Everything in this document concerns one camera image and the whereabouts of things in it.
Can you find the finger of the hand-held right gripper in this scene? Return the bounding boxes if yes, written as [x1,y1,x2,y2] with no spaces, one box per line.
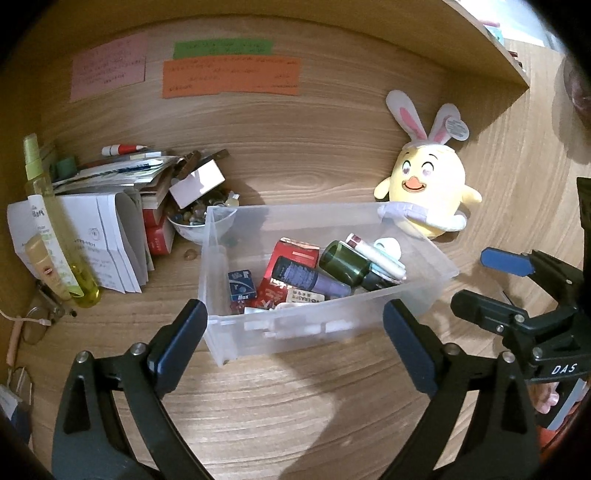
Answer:
[451,291,532,354]
[480,248,587,319]

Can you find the brown wooden ornament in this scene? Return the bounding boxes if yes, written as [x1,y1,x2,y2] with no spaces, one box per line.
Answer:
[563,51,591,114]

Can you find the clear plastic bin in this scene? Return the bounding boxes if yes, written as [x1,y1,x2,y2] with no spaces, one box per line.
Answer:
[198,200,460,365]

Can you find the blue staple box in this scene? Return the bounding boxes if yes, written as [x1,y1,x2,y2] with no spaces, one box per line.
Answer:
[226,269,258,303]

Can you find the white tube green print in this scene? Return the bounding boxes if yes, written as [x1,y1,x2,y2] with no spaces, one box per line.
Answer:
[28,194,77,296]

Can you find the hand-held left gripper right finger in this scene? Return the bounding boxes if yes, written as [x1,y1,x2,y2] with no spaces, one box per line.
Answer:
[382,299,541,480]

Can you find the white ceramic bowl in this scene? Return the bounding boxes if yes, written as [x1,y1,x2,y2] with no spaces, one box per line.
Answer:
[167,203,238,246]

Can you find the person's right hand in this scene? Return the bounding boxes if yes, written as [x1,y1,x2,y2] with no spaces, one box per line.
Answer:
[531,384,560,415]

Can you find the wooden shelf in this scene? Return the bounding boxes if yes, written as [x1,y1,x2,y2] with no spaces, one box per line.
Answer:
[443,0,532,93]

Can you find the orange sticky note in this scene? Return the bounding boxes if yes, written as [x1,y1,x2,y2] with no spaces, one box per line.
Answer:
[161,55,303,100]

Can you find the pile of beads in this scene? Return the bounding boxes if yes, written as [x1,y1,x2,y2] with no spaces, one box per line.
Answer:
[168,194,241,227]

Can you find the stack of booklets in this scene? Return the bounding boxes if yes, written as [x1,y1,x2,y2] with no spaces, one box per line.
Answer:
[53,150,185,195]

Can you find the small white open box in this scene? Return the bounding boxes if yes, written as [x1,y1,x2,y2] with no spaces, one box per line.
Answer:
[168,150,230,209]

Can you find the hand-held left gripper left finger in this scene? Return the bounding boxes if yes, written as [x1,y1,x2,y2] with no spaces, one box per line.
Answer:
[52,299,215,480]

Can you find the red packet white characters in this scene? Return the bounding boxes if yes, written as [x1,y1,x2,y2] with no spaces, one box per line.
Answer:
[256,237,321,308]

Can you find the wooden handle tool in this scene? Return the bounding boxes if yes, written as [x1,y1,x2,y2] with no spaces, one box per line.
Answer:
[7,318,23,366]

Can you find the clear frame eyeglasses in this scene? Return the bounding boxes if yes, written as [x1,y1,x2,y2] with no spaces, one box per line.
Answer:
[23,286,65,346]

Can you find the red white marker pen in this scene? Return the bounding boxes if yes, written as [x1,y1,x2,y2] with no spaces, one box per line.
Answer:
[102,143,151,157]

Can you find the green tape roll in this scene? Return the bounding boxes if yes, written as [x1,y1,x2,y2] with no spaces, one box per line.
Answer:
[54,156,78,182]

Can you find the pink sticky note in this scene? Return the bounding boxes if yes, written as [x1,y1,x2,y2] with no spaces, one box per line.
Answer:
[69,31,148,103]

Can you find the dark purple bottle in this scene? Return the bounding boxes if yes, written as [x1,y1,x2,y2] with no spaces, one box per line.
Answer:
[270,256,354,298]

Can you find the dark green glass bottle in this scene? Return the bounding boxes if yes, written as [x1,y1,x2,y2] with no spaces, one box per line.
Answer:
[318,240,402,291]

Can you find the green sticky note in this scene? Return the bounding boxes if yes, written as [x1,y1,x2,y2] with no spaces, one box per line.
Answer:
[173,39,273,60]

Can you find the blue notebook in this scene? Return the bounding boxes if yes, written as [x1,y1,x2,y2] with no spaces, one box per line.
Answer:
[0,367,34,444]

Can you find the white cap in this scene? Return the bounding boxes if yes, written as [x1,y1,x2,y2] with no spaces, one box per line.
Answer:
[373,237,402,259]

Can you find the white cable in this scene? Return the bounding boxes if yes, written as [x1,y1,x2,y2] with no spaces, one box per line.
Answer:
[0,308,51,326]

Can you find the yellow chick plush toy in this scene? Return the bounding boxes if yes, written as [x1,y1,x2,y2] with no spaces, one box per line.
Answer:
[373,90,483,241]

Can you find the white paper sheet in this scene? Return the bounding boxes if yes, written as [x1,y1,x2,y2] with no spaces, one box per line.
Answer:
[7,199,38,280]

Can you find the white lip balm tube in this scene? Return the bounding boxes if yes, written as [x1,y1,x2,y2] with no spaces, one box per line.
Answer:
[345,233,407,280]

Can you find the folded white leaflet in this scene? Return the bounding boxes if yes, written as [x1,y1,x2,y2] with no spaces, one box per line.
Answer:
[55,190,155,295]

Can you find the yellow-green spray bottle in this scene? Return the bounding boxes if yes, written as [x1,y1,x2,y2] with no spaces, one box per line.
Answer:
[23,134,101,309]

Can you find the green white eraser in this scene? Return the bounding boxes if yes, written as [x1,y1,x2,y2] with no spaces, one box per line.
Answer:
[284,287,326,305]

